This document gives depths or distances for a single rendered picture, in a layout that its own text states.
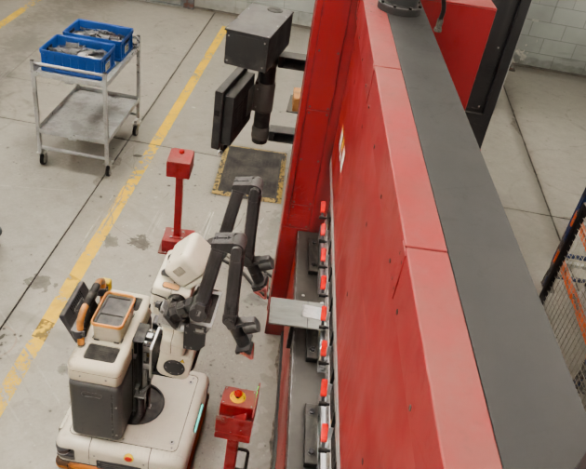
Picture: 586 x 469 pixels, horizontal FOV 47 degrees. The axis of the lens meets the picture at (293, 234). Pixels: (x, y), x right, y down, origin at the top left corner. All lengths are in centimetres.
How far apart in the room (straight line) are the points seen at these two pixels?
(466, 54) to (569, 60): 688
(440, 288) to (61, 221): 428
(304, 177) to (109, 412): 160
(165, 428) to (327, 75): 198
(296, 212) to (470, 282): 250
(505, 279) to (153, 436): 243
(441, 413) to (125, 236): 426
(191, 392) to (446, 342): 260
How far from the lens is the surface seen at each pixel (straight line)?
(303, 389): 306
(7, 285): 489
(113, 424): 345
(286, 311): 321
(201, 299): 275
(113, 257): 505
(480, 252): 157
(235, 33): 363
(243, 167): 616
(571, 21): 1015
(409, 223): 159
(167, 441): 357
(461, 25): 346
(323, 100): 354
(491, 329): 138
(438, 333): 132
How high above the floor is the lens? 316
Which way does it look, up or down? 36 degrees down
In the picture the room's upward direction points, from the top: 10 degrees clockwise
